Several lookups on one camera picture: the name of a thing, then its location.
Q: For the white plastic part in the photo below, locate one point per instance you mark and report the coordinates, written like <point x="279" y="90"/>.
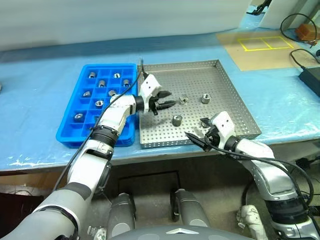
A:
<point x="247" y="217"/>

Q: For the perforated steel tray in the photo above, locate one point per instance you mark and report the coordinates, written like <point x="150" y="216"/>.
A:
<point x="190" y="75"/>

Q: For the brown block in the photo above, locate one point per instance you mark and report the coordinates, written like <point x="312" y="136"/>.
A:
<point x="305" y="31"/>

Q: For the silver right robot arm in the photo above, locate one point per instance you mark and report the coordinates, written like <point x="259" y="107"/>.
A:
<point x="270" y="175"/>

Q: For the black upright bracket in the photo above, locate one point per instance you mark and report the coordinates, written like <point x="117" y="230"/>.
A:
<point x="175" y="206"/>

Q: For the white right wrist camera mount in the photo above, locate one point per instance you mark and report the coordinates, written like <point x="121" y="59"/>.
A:
<point x="223" y="123"/>

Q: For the blue compartment tray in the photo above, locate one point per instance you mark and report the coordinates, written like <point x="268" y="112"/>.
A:
<point x="107" y="68"/>

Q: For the black flat box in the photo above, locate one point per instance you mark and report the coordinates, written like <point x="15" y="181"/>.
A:
<point x="312" y="80"/>

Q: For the white green small object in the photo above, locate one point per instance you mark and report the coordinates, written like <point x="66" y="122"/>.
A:
<point x="96" y="232"/>

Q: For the brown cardboard sheet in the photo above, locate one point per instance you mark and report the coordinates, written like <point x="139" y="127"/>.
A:
<point x="262" y="58"/>

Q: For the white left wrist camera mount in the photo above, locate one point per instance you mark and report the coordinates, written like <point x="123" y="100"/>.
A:
<point x="150" y="85"/>

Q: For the grey robot torso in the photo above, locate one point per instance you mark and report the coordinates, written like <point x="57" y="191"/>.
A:
<point x="175" y="234"/>

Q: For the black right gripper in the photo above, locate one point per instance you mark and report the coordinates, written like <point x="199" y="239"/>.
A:
<point x="212" y="137"/>

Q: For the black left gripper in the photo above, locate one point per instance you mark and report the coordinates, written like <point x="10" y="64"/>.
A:
<point x="154" y="106"/>

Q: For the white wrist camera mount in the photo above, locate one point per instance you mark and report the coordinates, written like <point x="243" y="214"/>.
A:
<point x="150" y="85"/>
<point x="223" y="123"/>

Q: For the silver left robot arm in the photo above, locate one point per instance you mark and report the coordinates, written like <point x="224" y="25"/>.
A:
<point x="82" y="172"/>

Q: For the black clamp tool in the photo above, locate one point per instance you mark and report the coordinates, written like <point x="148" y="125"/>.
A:
<point x="261" y="6"/>

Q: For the blue plastic table cover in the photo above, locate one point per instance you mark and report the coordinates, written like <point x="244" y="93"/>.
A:
<point x="37" y="112"/>

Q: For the grey rounded robot leg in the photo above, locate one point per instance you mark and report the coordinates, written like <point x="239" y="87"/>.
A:
<point x="121" y="215"/>
<point x="191" y="211"/>

